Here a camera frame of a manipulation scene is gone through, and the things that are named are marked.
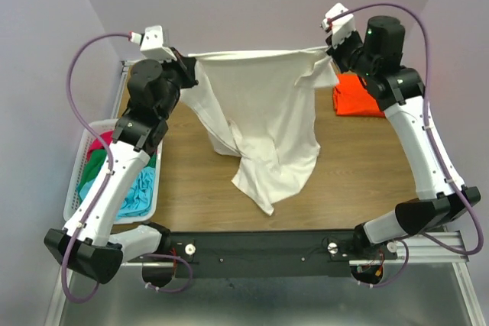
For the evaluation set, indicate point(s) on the orange folded t-shirt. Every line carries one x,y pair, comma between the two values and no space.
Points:
350,98

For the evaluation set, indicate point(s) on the aluminium frame rail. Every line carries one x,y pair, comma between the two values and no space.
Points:
427,284

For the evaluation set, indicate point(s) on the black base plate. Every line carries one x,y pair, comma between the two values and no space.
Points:
259,254

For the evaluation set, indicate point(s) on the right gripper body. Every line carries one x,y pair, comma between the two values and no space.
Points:
343,53

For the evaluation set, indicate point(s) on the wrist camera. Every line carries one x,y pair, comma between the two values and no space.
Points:
337,25
153,44

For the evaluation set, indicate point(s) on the white t-shirt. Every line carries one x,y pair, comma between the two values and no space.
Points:
259,105

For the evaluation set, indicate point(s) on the green t-shirt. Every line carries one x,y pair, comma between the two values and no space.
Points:
96,160

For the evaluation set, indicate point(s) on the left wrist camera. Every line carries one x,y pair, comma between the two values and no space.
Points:
153,44

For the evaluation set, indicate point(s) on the white laundry basket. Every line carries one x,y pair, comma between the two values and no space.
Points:
72,200

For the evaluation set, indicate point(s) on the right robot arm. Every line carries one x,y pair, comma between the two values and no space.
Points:
399,93

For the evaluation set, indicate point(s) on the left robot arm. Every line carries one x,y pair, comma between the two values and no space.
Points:
85,244

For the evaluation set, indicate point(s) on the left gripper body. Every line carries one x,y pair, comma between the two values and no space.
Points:
177,73

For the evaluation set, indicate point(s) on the magenta t-shirt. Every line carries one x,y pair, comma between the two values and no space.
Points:
97,145

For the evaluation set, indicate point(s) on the light blue t-shirt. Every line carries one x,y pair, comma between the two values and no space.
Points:
139,198

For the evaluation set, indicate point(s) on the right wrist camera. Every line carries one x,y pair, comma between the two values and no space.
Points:
337,25

